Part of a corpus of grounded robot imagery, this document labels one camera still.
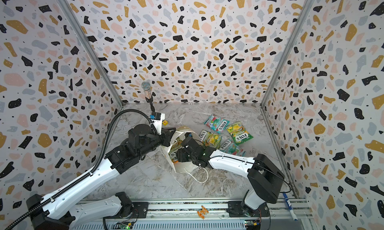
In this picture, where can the blue white marker pen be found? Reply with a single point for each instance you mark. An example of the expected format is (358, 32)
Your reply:
(290, 207)

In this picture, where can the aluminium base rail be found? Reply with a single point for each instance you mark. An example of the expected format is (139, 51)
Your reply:
(181, 214)

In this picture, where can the right circuit board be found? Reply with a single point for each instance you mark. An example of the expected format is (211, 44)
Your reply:
(253, 225)

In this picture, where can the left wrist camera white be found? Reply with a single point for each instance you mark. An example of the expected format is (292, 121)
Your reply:
(157, 119)

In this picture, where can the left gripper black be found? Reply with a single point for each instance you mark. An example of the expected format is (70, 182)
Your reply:
(166, 135)

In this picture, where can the red green Fox's candy bag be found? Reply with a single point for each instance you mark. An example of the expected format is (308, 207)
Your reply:
(217, 123)

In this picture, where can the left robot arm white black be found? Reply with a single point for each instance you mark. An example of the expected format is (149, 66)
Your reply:
(62, 211)

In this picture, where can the yellow green Fox's candy bag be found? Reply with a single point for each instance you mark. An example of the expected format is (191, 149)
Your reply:
(239, 133)

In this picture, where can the white paper bag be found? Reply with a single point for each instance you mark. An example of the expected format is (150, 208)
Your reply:
(186, 167)

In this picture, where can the orange plastic clip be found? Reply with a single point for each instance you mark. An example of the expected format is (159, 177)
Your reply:
(202, 212)

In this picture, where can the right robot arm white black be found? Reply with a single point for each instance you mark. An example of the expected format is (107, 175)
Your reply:
(264, 176)

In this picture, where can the aluminium corner post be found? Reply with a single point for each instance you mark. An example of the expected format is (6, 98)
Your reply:
(290, 44)
(63, 4)

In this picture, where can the right aluminium corner post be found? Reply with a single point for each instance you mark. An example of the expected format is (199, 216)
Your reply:
(290, 44)

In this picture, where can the microphone on black stand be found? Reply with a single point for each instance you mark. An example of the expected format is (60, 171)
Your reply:
(146, 86)

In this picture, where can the left circuit board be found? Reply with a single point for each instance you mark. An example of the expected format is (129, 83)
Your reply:
(123, 226)

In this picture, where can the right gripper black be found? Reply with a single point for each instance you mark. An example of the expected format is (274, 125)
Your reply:
(183, 153)

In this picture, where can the left aluminium corner post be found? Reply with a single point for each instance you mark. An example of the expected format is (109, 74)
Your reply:
(63, 4)

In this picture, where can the circuit board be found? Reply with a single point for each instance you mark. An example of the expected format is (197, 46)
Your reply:
(123, 226)
(253, 225)

